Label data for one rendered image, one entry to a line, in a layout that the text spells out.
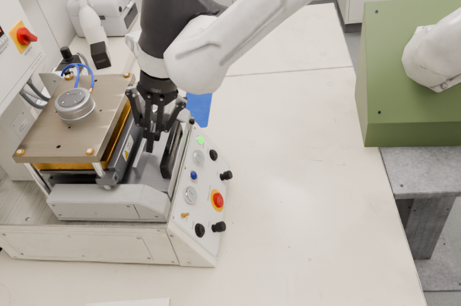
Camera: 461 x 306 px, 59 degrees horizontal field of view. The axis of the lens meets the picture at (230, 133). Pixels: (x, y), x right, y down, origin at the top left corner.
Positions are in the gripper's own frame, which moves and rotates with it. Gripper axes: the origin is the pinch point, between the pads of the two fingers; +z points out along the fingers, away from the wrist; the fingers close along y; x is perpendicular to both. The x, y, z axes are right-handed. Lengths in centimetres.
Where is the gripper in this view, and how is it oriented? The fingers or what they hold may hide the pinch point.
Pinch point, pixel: (151, 138)
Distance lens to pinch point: 94.3
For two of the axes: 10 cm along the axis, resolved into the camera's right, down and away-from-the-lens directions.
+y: 9.7, 2.2, 0.9
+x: 1.0, -7.0, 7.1
